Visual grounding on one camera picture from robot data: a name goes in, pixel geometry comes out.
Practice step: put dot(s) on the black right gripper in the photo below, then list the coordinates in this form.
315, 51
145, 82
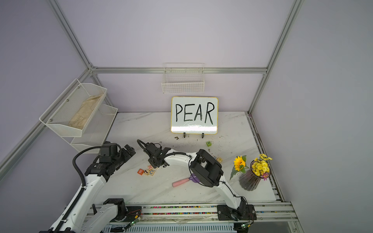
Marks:
153, 166

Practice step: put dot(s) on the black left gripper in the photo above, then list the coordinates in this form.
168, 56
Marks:
126, 155

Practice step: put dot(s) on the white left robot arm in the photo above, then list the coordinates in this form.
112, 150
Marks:
111, 157

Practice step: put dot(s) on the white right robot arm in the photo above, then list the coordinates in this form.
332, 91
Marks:
209, 173

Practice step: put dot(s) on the white mesh lower shelf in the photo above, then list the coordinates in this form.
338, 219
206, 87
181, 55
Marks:
97, 130

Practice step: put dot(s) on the white mesh shelf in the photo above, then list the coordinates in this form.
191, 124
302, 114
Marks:
97, 130
59, 116

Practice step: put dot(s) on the purple pink toy trowel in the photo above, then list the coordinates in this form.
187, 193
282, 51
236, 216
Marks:
192, 178

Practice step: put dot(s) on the beige cloth in shelf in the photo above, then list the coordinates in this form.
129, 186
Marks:
80, 119

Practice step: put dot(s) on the white mesh upper shelf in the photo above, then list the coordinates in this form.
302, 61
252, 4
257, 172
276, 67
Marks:
59, 116

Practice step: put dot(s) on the sunflower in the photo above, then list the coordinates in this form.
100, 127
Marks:
239, 166

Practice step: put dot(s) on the yellow flower bouquet vase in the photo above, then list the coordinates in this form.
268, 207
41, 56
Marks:
255, 171

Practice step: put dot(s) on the whiteboard with yellow frame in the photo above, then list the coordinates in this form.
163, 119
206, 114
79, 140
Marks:
195, 115

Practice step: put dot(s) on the white wire wall basket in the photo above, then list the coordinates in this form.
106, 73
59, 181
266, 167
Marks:
183, 78

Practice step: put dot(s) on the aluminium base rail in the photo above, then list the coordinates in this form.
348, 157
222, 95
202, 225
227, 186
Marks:
207, 218

